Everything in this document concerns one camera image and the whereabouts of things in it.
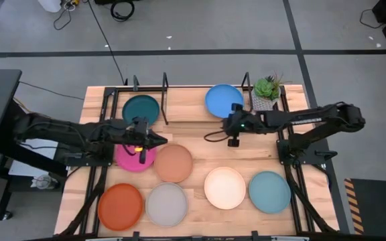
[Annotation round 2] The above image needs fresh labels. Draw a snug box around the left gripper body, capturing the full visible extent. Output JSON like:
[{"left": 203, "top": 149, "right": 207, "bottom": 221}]
[{"left": 125, "top": 116, "right": 151, "bottom": 165}]

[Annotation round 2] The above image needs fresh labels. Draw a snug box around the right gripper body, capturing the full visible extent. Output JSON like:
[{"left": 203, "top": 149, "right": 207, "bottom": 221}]
[{"left": 228, "top": 102, "right": 259, "bottom": 148}]

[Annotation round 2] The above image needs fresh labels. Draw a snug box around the terracotta plate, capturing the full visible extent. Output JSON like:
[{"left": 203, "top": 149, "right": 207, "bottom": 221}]
[{"left": 153, "top": 143, "right": 194, "bottom": 183}]

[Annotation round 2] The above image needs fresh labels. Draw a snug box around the dark teal plate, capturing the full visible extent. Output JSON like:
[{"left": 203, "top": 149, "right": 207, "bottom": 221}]
[{"left": 121, "top": 94, "right": 161, "bottom": 127}]

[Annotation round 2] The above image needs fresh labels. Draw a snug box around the magenta plate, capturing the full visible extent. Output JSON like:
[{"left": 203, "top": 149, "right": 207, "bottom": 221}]
[{"left": 115, "top": 143, "right": 157, "bottom": 173}]

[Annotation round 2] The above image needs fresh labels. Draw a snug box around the cream plate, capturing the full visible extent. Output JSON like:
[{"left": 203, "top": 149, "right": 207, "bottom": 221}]
[{"left": 204, "top": 166, "right": 247, "bottom": 211}]

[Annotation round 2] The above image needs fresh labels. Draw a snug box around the light teal plate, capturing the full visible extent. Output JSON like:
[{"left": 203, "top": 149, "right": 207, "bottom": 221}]
[{"left": 248, "top": 171, "right": 292, "bottom": 215}]

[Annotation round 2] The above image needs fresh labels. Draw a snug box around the white triangle-pattern plant pot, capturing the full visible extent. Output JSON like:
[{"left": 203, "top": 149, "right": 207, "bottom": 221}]
[{"left": 250, "top": 88, "right": 281, "bottom": 112}]

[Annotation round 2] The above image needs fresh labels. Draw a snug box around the blue plate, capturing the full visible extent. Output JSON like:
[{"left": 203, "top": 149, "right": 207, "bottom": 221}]
[{"left": 204, "top": 83, "right": 245, "bottom": 119}]

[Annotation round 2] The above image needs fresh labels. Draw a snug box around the green succulent plant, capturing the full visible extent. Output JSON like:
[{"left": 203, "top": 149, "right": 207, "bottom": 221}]
[{"left": 253, "top": 72, "right": 293, "bottom": 102}]

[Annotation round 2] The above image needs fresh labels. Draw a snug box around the grey plate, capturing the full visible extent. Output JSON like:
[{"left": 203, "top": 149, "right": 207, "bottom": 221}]
[{"left": 145, "top": 182, "right": 189, "bottom": 228}]

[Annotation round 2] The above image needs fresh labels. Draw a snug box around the orange plate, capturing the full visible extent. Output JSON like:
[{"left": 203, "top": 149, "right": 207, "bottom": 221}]
[{"left": 97, "top": 183, "right": 144, "bottom": 232}]

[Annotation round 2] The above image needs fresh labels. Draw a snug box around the white board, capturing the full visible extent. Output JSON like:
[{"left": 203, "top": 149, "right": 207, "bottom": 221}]
[{"left": 8, "top": 138, "right": 59, "bottom": 178}]

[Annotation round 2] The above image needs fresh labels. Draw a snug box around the power strip with yellow plug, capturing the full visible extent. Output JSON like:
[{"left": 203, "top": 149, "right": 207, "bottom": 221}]
[{"left": 62, "top": 0, "right": 80, "bottom": 11}]

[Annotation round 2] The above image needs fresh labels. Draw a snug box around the black mat with hazard stripes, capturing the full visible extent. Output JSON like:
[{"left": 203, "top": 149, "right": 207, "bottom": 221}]
[{"left": 343, "top": 178, "right": 386, "bottom": 235}]

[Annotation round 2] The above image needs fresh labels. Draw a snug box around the white container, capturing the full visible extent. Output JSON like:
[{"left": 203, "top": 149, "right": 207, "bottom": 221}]
[{"left": 38, "top": 0, "right": 62, "bottom": 13}]

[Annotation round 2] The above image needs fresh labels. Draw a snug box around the black looped gripper cable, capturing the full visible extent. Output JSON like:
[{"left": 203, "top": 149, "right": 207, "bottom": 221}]
[{"left": 204, "top": 129, "right": 229, "bottom": 143}]

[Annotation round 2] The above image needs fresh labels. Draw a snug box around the thin black floor cable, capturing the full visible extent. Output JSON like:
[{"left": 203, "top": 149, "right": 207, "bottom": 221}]
[
  {"left": 52, "top": 6, "right": 74, "bottom": 31},
  {"left": 18, "top": 80, "right": 85, "bottom": 101},
  {"left": 359, "top": 8, "right": 385, "bottom": 29}
]

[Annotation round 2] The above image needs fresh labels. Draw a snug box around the long black floor cable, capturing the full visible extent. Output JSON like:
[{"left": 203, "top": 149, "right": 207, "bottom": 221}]
[{"left": 87, "top": 0, "right": 129, "bottom": 86}]

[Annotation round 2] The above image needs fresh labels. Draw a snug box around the coiled black cable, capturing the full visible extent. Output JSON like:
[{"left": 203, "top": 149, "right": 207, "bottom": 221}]
[{"left": 110, "top": 0, "right": 136, "bottom": 23}]

